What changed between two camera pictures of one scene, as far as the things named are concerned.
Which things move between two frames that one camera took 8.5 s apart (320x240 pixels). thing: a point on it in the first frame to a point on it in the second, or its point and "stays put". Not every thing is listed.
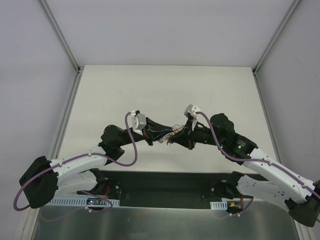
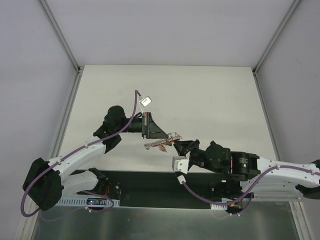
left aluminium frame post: (61, 37) stays put
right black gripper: (189, 135) to (192, 152)
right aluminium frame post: (255, 68) stays put
